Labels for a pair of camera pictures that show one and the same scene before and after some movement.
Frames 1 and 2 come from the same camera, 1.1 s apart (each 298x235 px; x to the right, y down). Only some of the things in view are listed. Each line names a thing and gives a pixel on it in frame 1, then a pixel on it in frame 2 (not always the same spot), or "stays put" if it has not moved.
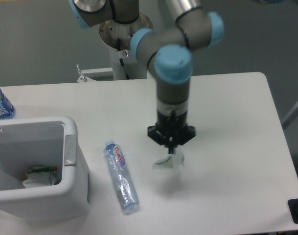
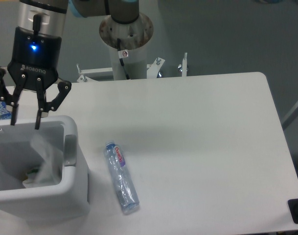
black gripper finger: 188,133 to 44,107
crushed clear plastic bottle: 128,199 stays put
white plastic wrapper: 170,164 to 51,171
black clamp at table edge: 297,209 stays put
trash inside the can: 39,176 stays put
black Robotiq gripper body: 170,124 to 35,55
